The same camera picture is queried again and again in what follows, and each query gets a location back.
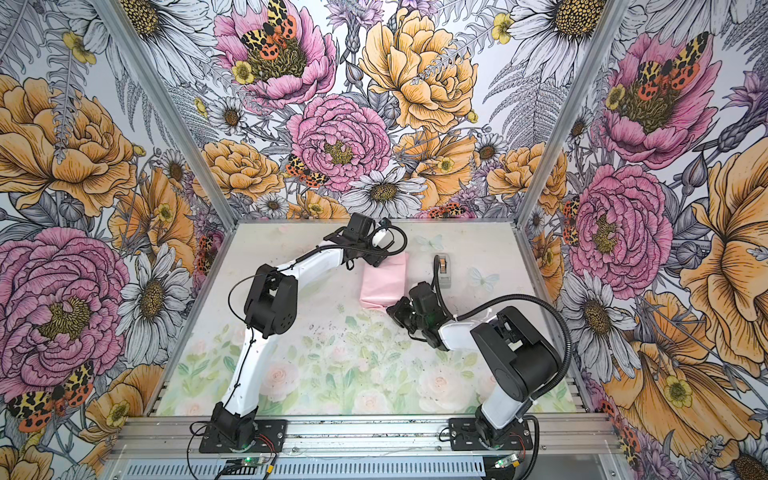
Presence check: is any purple wrapping paper sheet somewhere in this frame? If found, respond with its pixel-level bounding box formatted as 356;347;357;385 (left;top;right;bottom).
359;253;409;312

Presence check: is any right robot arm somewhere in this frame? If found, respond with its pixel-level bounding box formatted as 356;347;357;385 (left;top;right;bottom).
385;282;573;449

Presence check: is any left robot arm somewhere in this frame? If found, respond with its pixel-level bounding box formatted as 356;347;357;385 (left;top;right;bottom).
207;213;407;451

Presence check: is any grey tape dispenser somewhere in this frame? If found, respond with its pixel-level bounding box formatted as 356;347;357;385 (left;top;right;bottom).
433;253;452;289

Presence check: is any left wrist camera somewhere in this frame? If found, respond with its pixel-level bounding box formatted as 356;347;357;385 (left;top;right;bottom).
370;224;395;250

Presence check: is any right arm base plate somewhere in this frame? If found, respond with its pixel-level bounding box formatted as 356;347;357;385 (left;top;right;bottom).
448;417;533;452

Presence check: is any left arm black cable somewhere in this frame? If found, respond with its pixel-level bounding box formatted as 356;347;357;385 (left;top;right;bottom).
185;220;409;480

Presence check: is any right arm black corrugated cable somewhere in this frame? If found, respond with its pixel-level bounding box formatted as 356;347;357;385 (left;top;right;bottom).
433;254;573;400

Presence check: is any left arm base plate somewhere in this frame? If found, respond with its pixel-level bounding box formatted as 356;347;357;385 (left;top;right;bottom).
197;419;288;454

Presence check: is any white slotted cable duct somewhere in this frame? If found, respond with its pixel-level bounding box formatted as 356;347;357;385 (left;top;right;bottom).
113;456;486;479

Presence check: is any aluminium front rail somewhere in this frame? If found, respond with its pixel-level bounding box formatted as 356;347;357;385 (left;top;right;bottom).
109;412;620;460

